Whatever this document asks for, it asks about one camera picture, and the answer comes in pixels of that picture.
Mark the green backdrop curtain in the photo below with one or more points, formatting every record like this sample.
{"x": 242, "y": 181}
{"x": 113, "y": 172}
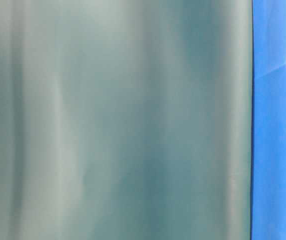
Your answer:
{"x": 125, "y": 119}

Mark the blue table cloth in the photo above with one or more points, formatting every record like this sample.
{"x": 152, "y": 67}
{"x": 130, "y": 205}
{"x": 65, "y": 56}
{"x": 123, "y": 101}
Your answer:
{"x": 269, "y": 121}

